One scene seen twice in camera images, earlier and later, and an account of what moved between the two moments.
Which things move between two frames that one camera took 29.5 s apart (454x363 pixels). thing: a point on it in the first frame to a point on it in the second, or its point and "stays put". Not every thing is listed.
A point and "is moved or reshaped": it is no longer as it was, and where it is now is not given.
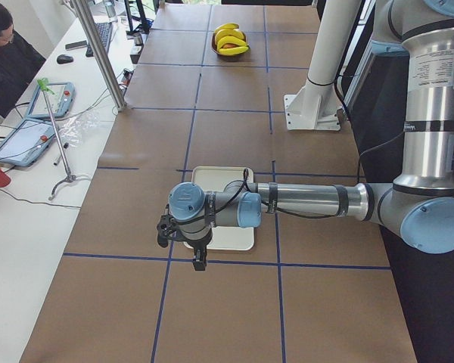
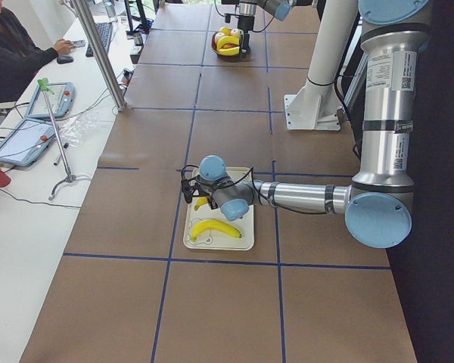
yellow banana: x=228 y=32 is moved or reshaped
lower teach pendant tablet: x=27 y=144 stays put
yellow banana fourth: x=230 y=39 stays put
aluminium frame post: x=88 y=17 stays put
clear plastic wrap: x=70 y=131 stays put
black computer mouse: x=64 y=59 stays put
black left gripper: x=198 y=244 to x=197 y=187
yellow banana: x=233 y=51 is moved or reshaped
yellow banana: x=229 y=26 to x=230 y=51
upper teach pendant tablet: x=61 y=101 stays put
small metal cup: x=138 y=38 stays put
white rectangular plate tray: x=214 y=179 stays put
